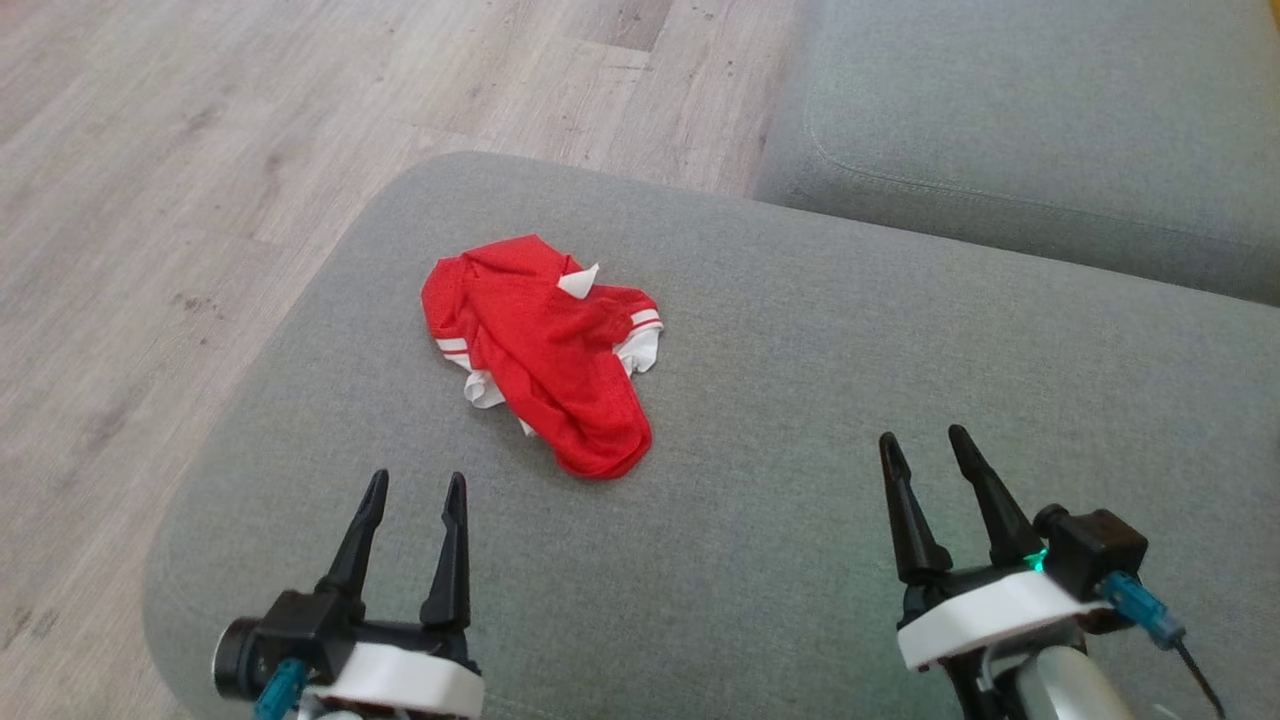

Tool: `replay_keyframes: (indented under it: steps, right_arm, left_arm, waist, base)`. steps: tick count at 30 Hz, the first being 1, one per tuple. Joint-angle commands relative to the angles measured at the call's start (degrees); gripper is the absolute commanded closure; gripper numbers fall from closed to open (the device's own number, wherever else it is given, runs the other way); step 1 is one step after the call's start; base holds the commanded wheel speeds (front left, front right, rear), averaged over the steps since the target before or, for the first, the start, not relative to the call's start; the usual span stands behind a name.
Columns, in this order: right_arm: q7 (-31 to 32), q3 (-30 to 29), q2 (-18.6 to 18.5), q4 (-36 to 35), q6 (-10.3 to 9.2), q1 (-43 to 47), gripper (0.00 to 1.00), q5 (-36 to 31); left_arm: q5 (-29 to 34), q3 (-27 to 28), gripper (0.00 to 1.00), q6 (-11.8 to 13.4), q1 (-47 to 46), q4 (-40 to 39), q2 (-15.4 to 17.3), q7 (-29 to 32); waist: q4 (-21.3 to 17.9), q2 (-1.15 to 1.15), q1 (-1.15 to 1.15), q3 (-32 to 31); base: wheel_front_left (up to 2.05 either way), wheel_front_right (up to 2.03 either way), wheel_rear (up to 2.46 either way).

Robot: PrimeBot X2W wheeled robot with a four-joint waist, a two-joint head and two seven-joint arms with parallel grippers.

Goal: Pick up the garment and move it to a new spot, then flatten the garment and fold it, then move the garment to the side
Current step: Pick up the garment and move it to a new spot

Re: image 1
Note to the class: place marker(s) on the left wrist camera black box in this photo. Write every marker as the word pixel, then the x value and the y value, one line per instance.
pixel 280 640

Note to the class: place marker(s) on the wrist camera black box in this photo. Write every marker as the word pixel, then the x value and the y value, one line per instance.
pixel 280 640
pixel 1095 550

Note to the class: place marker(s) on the red jersey shirt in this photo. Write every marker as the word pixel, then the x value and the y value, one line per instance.
pixel 540 350

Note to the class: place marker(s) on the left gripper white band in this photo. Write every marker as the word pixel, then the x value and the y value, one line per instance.
pixel 410 680

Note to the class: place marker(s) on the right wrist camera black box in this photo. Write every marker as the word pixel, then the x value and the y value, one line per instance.
pixel 1095 550

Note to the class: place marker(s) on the grey sofa back cushion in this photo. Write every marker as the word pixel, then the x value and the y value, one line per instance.
pixel 1050 120

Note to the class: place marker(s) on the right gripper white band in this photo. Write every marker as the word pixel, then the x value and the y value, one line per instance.
pixel 985 615

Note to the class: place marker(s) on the grey sofa seat cushion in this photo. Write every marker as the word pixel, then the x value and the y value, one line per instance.
pixel 800 450

